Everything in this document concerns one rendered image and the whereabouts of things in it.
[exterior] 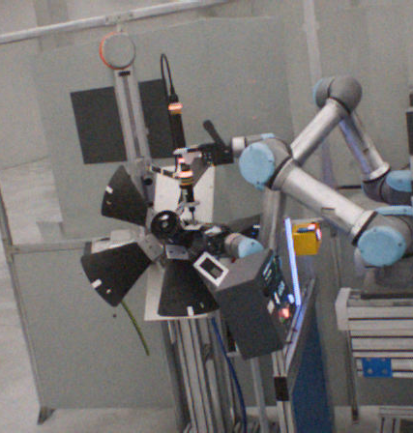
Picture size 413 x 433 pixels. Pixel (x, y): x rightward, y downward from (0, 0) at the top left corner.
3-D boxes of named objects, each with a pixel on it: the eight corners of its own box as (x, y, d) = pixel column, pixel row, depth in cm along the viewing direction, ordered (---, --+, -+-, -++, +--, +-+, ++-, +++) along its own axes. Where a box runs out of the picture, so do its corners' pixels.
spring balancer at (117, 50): (102, 72, 301) (105, 72, 294) (95, 36, 297) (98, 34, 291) (136, 67, 306) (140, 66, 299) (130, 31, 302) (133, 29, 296)
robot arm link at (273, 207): (271, 129, 215) (256, 267, 232) (257, 134, 206) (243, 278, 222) (305, 134, 210) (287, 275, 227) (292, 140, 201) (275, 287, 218)
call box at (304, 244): (297, 247, 278) (294, 223, 276) (321, 245, 276) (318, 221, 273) (292, 259, 263) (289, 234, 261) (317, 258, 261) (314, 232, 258)
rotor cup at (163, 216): (155, 228, 260) (142, 215, 248) (189, 216, 258) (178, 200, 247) (162, 261, 252) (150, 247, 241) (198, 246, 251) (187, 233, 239)
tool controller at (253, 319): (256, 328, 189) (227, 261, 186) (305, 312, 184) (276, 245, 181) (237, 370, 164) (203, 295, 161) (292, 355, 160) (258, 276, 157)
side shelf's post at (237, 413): (237, 430, 331) (212, 271, 312) (246, 430, 329) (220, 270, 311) (236, 434, 327) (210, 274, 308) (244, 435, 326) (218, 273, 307)
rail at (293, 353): (309, 292, 279) (307, 274, 278) (319, 291, 278) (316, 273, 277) (276, 401, 195) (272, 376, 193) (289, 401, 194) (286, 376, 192)
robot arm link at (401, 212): (423, 243, 203) (419, 199, 200) (413, 256, 192) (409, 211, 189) (382, 243, 209) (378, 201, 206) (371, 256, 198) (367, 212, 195)
